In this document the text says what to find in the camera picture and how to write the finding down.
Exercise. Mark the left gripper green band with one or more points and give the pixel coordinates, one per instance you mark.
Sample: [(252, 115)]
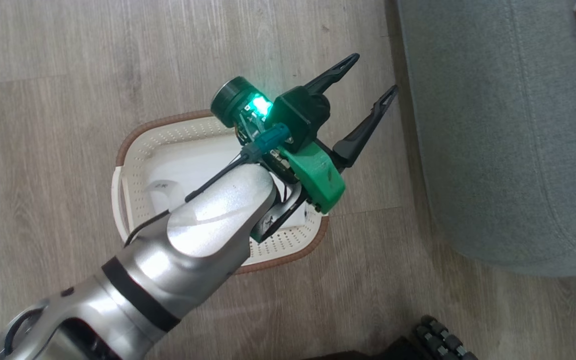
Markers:
[(318, 175)]

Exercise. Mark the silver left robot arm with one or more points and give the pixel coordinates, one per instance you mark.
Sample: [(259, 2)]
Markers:
[(168, 265)]

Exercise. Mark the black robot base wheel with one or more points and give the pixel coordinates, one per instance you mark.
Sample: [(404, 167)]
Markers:
[(440, 340)]

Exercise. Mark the perforated plastic laundry basket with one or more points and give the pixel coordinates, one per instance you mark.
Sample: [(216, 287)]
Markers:
[(188, 145)]

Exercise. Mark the grey sofa cushion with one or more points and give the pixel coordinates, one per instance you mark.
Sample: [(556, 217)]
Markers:
[(508, 125)]

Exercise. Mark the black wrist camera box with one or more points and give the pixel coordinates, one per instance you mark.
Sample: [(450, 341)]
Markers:
[(300, 114)]

